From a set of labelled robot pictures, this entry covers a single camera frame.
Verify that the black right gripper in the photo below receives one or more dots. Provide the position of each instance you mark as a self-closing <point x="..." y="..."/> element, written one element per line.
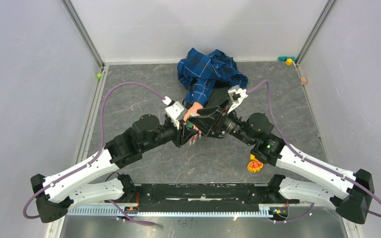
<point x="208" y="116"/>

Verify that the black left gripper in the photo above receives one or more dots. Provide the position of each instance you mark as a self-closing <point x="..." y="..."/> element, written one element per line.
<point x="183" y="135"/>

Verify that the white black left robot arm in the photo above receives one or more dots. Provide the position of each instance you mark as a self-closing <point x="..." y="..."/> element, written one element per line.
<point x="56" y="194"/>

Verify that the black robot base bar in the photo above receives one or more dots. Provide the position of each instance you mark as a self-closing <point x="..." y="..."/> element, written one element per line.
<point x="203" y="197"/>

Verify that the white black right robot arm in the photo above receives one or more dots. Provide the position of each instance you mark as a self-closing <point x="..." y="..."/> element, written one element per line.
<point x="348" y="193"/>

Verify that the black ribbed block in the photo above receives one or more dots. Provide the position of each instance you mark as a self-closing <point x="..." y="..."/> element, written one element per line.
<point x="220" y="95"/>

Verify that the blue plaid shirt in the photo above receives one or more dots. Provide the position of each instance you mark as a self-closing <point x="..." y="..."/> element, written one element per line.
<point x="198" y="73"/>

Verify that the yellow orange toy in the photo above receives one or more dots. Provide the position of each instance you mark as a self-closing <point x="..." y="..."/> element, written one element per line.
<point x="254" y="164"/>

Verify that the teal block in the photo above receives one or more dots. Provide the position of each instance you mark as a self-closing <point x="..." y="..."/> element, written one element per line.
<point x="285" y="58"/>

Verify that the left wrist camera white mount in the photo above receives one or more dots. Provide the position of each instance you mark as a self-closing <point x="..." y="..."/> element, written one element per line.
<point x="175" y="111"/>

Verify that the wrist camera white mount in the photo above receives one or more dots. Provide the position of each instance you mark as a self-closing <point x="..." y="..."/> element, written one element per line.
<point x="236" y="95"/>
<point x="175" y="111"/>

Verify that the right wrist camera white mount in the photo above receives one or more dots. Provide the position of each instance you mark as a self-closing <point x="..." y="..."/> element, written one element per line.
<point x="236" y="95"/>

